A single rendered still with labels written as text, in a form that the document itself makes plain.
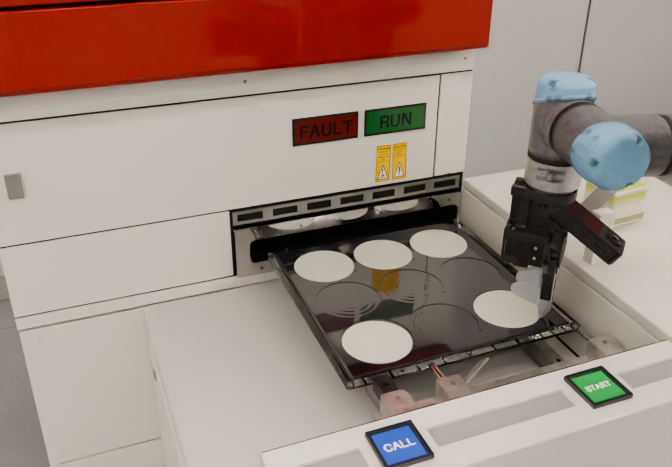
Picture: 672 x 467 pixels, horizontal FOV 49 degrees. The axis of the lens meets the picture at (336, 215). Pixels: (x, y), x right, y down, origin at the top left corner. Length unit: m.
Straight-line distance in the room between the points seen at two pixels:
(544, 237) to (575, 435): 0.29
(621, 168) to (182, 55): 0.61
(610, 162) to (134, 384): 0.91
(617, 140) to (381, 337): 0.43
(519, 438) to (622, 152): 0.34
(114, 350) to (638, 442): 0.85
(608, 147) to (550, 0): 2.45
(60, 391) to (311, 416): 0.51
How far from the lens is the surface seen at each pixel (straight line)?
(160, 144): 1.18
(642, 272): 1.19
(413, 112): 1.31
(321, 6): 1.14
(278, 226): 1.28
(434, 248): 1.30
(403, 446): 0.82
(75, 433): 1.46
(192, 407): 1.09
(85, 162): 1.18
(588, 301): 1.17
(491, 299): 1.18
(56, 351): 1.34
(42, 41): 1.07
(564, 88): 0.97
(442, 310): 1.14
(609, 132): 0.89
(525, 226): 1.07
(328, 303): 1.14
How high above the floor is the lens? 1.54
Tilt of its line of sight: 27 degrees down
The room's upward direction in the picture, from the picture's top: straight up
